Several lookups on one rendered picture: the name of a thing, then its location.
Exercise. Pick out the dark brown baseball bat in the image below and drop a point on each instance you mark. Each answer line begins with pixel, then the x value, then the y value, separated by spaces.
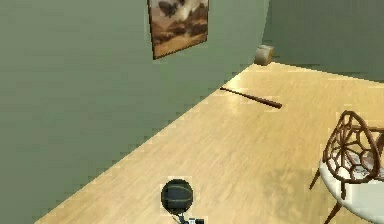
pixel 256 98

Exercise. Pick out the brown lattice chair white seat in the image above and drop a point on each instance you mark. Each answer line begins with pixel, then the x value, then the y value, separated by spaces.
pixel 353 166

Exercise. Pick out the beige cylinder stool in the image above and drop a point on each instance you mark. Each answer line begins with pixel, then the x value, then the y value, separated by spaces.
pixel 264 55

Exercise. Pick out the framed brown landscape picture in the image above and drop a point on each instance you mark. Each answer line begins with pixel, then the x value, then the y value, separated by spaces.
pixel 178 28

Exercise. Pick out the black and yellow basketball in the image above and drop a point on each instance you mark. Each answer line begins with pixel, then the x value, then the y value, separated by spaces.
pixel 177 196

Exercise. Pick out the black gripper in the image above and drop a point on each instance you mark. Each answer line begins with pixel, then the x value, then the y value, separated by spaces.
pixel 183 220

